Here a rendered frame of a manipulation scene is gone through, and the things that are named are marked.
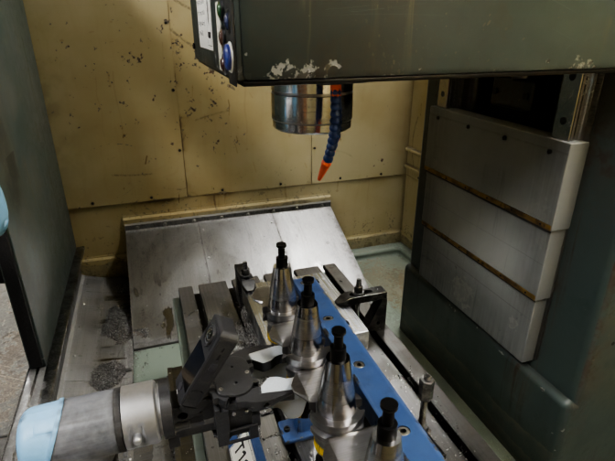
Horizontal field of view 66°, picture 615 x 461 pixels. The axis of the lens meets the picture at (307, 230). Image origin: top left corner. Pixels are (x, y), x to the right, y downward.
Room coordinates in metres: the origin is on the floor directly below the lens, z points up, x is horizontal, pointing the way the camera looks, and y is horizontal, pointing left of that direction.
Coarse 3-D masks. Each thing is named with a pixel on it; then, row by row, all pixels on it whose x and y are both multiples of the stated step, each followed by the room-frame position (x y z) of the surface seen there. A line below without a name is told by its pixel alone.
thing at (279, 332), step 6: (276, 324) 0.58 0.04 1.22; (282, 324) 0.58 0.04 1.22; (288, 324) 0.58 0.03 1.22; (270, 330) 0.57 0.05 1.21; (276, 330) 0.56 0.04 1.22; (282, 330) 0.56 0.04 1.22; (288, 330) 0.56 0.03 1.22; (270, 336) 0.55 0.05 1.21; (276, 336) 0.55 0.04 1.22; (282, 336) 0.55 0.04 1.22; (288, 336) 0.55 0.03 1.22; (276, 342) 0.54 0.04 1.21; (282, 342) 0.54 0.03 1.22
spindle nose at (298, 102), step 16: (272, 96) 0.93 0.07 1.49; (288, 96) 0.89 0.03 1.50; (304, 96) 0.88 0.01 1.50; (320, 96) 0.88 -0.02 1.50; (352, 96) 0.94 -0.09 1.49; (272, 112) 0.93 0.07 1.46; (288, 112) 0.89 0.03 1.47; (304, 112) 0.87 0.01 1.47; (320, 112) 0.87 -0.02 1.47; (288, 128) 0.89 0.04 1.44; (304, 128) 0.88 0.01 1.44; (320, 128) 0.88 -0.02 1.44
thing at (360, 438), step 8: (376, 424) 0.39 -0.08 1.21; (352, 432) 0.38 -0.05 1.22; (360, 432) 0.38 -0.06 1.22; (368, 432) 0.38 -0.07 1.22; (328, 440) 0.37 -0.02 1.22; (336, 440) 0.37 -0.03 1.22; (344, 440) 0.37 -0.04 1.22; (352, 440) 0.37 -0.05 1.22; (360, 440) 0.37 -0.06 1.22; (368, 440) 0.37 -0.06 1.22; (328, 448) 0.36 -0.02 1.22; (336, 448) 0.36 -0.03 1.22; (344, 448) 0.36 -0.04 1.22; (352, 448) 0.36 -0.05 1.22; (360, 448) 0.36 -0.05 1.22; (328, 456) 0.35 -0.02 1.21; (336, 456) 0.35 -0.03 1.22; (344, 456) 0.35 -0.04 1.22; (352, 456) 0.35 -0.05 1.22; (360, 456) 0.35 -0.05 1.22
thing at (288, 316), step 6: (264, 300) 0.63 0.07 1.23; (264, 306) 0.61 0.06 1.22; (264, 312) 0.61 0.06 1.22; (270, 312) 0.60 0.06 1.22; (288, 312) 0.60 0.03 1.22; (294, 312) 0.60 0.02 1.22; (264, 318) 0.61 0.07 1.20; (270, 318) 0.59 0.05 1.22; (276, 318) 0.59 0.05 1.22; (282, 318) 0.58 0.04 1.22; (288, 318) 0.59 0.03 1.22; (294, 318) 0.59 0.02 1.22; (270, 324) 0.59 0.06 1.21
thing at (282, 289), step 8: (288, 264) 0.62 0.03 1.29; (280, 272) 0.60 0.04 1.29; (288, 272) 0.61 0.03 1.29; (272, 280) 0.61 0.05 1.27; (280, 280) 0.60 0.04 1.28; (288, 280) 0.61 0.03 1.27; (272, 288) 0.61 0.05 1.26; (280, 288) 0.60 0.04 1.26; (288, 288) 0.60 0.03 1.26; (272, 296) 0.60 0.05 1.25; (280, 296) 0.60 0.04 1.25; (288, 296) 0.60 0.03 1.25; (296, 296) 0.62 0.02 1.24; (272, 304) 0.60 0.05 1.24; (280, 304) 0.60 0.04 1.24; (288, 304) 0.60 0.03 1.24; (296, 304) 0.61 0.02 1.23; (280, 312) 0.59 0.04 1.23
